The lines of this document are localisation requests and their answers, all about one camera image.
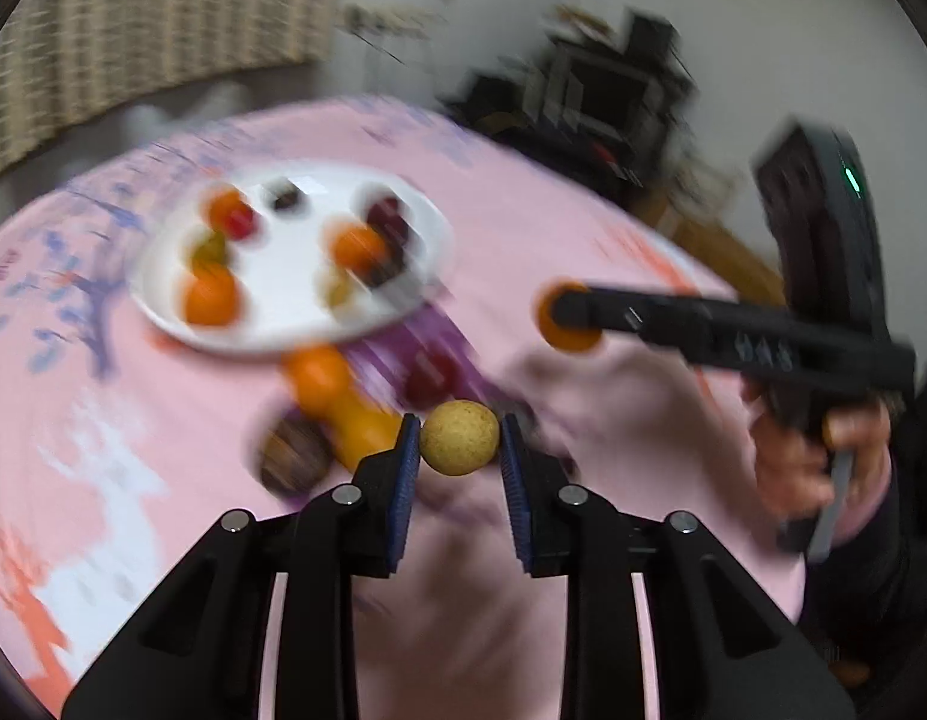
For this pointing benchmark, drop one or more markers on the cardboard box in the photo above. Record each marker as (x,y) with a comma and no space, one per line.
(712,245)

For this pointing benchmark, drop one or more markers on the small tan longan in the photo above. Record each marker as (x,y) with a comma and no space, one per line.
(337,288)

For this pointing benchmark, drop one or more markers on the large orange mandarin front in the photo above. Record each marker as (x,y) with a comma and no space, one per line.
(357,248)

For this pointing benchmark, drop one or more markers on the green-yellow round fruit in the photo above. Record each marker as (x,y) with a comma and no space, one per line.
(212,247)

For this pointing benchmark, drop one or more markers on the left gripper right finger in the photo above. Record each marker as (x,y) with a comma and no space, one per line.
(666,597)

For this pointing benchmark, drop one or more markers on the dark mangosteen right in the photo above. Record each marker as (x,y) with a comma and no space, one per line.
(396,272)

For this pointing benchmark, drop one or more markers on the white oval plate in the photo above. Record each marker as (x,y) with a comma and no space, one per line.
(279,267)

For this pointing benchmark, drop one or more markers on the yellow-orange round fruit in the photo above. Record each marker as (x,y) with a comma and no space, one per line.
(359,428)

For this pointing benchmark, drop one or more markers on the large orange mandarin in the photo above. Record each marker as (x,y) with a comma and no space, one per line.
(213,297)
(357,248)

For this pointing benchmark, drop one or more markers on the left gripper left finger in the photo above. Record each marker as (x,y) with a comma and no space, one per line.
(195,648)

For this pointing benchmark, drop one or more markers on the large dark purple plum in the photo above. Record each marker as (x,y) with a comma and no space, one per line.
(386,216)

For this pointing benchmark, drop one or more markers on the pale longan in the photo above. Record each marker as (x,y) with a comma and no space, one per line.
(459,437)

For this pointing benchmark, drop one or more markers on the small orange top fruit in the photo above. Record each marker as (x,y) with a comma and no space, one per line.
(319,376)

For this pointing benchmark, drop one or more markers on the dark plum top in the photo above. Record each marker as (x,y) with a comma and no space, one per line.
(430,380)

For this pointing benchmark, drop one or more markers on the brown passion fruit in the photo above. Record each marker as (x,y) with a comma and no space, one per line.
(294,458)
(284,196)

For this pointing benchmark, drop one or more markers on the large orange mandarin back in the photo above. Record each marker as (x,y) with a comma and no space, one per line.
(213,297)

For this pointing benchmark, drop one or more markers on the small orange mandarin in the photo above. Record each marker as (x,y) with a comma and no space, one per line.
(562,318)

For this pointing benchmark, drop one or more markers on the brown passion fruit lower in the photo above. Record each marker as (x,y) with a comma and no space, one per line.
(284,196)

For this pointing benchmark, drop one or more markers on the orange mandarin middle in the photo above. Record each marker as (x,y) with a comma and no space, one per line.
(218,204)

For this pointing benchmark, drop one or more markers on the red cherry tomato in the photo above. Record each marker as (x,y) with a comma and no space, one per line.
(240,223)

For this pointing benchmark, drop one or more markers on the person right hand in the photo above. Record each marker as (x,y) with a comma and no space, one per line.
(791,470)

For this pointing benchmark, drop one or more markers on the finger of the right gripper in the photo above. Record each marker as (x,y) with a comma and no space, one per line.
(760,342)

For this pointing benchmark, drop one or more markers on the brown passion fruit top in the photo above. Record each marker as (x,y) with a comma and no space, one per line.
(294,458)

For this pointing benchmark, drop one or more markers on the striped beige curtain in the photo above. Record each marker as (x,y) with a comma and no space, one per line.
(63,62)

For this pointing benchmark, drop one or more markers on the black shelf with electronics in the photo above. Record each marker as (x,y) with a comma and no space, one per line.
(596,106)

